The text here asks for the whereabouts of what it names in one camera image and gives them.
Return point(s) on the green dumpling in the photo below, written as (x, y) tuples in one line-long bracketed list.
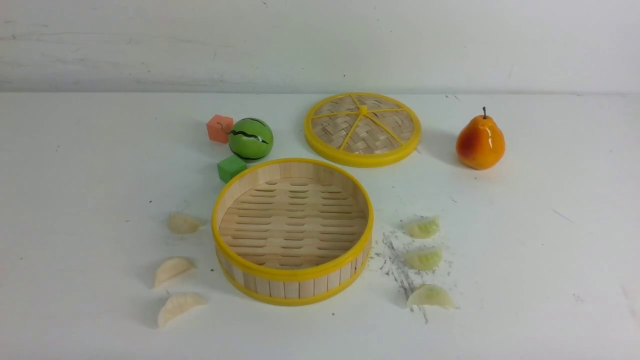
[(423, 260), (423, 228), (431, 295)]

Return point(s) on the white dumpling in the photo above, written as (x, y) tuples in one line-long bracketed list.
[(171, 268), (180, 223), (177, 305)]

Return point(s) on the bamboo steamer tray yellow rim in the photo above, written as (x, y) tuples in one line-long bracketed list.
[(292, 231)]

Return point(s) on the bamboo steamer lid yellow rim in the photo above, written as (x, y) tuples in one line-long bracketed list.
[(362, 129)]

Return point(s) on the green toy watermelon ball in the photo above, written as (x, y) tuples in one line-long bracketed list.
[(251, 139)]

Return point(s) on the green foam cube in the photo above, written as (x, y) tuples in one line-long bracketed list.
[(230, 167)]

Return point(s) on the orange foam cube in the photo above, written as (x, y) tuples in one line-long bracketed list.
[(219, 127)]

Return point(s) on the orange toy pear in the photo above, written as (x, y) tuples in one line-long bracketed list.
[(481, 143)]

